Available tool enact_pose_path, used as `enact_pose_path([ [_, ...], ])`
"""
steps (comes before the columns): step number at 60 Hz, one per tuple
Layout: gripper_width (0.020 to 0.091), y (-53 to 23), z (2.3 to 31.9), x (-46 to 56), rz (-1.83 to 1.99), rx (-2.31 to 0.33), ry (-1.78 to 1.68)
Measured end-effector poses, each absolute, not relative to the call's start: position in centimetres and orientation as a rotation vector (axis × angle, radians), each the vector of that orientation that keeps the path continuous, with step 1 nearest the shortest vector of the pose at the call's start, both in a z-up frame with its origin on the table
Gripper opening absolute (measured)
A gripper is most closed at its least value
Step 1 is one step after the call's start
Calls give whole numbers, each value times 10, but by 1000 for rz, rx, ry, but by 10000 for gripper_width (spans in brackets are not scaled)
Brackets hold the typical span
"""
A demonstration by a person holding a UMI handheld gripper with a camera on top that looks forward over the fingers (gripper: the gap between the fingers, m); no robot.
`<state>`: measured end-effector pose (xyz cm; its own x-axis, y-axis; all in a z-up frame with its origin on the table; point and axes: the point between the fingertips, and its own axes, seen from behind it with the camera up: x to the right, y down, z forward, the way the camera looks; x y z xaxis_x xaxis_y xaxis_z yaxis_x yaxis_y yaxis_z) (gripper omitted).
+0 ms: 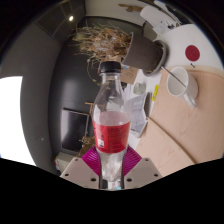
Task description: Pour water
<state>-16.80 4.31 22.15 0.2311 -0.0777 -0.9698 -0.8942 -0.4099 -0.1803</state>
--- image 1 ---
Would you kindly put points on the wooden mannequin figure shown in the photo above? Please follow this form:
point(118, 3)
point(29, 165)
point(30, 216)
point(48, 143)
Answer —
point(130, 7)

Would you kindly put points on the grey pot with dried plant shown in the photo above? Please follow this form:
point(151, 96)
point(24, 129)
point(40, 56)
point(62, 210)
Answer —
point(143, 53)

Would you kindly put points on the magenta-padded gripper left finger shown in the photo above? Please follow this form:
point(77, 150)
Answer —
point(90, 160)

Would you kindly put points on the round ceiling spot light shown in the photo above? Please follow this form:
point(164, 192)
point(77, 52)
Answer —
point(70, 18)

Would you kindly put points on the small yellow tag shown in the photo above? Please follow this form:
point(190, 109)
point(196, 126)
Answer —
point(155, 92)

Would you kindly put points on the white ceramic mug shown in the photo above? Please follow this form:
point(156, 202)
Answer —
point(181, 86)

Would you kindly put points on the flat round red coaster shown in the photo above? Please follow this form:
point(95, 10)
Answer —
point(192, 53)

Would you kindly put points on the beige wooden drawing board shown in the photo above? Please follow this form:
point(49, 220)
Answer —
point(186, 133)

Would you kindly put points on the small white cup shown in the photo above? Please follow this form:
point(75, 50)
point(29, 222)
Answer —
point(139, 88)

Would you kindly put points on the white paper stack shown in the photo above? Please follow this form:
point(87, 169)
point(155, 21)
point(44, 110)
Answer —
point(161, 27)

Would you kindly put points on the black wall screen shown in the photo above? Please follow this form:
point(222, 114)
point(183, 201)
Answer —
point(73, 130)

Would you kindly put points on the printed paper sheets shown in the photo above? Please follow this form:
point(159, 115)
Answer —
point(137, 115)

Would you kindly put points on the metal spoon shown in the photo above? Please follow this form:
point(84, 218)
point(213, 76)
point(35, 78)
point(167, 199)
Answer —
point(173, 77)

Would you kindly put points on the white plastic chair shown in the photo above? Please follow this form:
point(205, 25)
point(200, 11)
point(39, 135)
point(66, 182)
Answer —
point(150, 13)

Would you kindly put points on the long ceiling light strip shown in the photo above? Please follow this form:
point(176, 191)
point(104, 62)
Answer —
point(13, 120)

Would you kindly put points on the clear red-labelled drink bottle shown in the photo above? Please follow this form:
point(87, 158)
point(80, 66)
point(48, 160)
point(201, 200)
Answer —
point(111, 133)

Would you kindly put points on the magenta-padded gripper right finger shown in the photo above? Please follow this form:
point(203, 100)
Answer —
point(133, 160)

